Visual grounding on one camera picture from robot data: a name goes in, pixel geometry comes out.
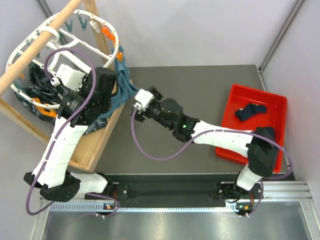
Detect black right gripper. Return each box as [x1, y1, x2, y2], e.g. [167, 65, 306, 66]
[132, 86, 176, 131]

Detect teal blue garment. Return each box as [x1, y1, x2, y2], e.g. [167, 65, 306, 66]
[98, 45, 140, 119]

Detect white round clip hanger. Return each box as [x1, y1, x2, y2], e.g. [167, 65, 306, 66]
[5, 9, 127, 118]

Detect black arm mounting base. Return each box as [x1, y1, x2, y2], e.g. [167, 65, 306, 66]
[84, 173, 263, 216]

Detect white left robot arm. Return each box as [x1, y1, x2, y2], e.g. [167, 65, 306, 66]
[23, 67, 117, 202]

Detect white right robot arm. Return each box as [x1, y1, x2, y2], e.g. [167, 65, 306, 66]
[133, 87, 279, 203]

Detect dark leaf-print shorts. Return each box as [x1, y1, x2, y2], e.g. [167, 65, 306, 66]
[15, 63, 108, 135]

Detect red plastic bin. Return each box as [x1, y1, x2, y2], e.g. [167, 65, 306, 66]
[215, 83, 288, 174]

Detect navy sock upper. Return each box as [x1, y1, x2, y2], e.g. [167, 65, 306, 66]
[234, 103, 267, 122]

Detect wooden round rod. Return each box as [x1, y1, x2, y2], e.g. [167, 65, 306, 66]
[0, 0, 83, 96]

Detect navy sock with yellow tag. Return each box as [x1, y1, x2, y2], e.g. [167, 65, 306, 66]
[264, 126, 276, 140]

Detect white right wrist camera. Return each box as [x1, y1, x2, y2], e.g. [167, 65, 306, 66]
[133, 89, 154, 112]

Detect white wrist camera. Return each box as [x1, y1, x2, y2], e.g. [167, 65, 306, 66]
[51, 64, 86, 92]
[133, 89, 154, 112]

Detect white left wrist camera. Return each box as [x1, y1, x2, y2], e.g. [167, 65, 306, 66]
[51, 64, 86, 92]

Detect wooden rack frame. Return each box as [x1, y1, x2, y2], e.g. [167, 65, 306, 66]
[0, 0, 133, 174]

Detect aluminium rail frame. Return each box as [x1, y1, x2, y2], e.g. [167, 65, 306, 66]
[33, 176, 320, 240]

